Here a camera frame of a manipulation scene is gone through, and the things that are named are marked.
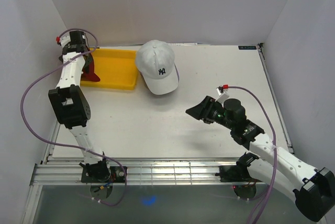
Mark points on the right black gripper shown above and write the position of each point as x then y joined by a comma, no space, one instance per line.
202,110

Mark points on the red baseball cap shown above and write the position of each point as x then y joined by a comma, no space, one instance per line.
89,70

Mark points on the white baseball cap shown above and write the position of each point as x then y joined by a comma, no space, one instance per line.
156,60

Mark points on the purple visor cap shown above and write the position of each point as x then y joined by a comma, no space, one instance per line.
178,76

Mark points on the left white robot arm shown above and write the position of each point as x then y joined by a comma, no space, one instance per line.
70,105

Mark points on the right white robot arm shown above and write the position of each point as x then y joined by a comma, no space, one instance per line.
311,189

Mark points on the yellow plastic tray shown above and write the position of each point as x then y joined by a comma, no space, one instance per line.
116,69

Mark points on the blue table label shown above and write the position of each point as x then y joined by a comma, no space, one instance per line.
247,47

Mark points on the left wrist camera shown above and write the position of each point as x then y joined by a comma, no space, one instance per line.
74,37

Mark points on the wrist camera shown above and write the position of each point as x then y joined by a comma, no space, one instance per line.
222,93
74,37

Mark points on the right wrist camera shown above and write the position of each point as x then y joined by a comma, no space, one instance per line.
222,93

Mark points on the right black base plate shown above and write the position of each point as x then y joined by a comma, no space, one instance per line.
234,173

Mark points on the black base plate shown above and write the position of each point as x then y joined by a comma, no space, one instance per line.
234,173
114,174

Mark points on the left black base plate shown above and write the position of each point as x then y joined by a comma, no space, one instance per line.
114,174

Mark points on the aluminium frame rail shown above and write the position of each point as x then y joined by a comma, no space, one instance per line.
157,191

